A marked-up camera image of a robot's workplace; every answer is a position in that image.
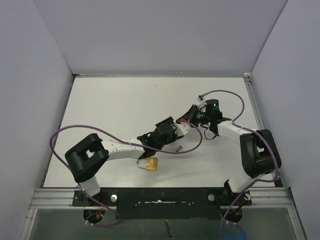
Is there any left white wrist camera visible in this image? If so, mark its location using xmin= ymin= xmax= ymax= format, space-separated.
xmin=174 ymin=121 xmax=192 ymax=138

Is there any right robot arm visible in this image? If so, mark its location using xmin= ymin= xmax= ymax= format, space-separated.
xmin=176 ymin=99 xmax=282 ymax=205

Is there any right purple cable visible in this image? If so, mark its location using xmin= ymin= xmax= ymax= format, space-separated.
xmin=199 ymin=89 xmax=280 ymax=240

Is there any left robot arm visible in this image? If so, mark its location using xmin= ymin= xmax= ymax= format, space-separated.
xmin=64 ymin=117 xmax=182 ymax=206

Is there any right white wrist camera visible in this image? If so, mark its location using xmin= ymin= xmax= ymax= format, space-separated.
xmin=197 ymin=95 xmax=206 ymax=109

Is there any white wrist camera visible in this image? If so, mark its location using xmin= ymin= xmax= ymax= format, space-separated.
xmin=197 ymin=95 xmax=206 ymax=109
xmin=174 ymin=121 xmax=192 ymax=138

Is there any aluminium right rail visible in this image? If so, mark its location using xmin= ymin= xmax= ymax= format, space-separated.
xmin=243 ymin=71 xmax=285 ymax=187

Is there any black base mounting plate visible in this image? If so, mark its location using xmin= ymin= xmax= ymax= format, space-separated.
xmin=72 ymin=187 xmax=252 ymax=224

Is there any lower brass padlock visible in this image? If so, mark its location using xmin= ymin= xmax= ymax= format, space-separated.
xmin=136 ymin=157 xmax=158 ymax=171

